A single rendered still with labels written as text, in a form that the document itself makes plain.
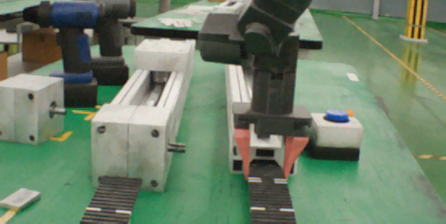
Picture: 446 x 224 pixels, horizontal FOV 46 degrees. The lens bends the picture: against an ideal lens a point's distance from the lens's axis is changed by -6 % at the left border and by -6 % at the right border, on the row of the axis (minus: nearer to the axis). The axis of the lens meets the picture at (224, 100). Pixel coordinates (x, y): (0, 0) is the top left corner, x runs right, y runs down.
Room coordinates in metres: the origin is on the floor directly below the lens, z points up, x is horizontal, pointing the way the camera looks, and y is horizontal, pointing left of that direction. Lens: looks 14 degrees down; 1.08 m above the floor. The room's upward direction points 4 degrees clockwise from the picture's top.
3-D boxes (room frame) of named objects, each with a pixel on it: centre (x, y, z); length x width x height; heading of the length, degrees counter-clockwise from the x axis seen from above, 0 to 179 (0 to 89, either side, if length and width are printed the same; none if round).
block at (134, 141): (0.73, 0.11, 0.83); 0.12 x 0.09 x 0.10; 91
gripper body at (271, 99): (0.72, -0.06, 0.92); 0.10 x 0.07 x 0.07; 92
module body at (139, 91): (1.18, 0.14, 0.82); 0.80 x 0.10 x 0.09; 1
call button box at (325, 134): (0.90, -0.18, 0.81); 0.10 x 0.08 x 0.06; 91
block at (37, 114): (0.88, 0.33, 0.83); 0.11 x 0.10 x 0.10; 81
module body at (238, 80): (1.18, -0.05, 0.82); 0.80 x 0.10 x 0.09; 1
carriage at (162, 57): (1.18, 0.14, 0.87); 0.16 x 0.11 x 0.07; 1
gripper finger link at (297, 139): (0.72, -0.08, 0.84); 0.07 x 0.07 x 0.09; 2
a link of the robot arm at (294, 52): (0.72, -0.06, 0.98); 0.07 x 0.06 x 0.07; 69
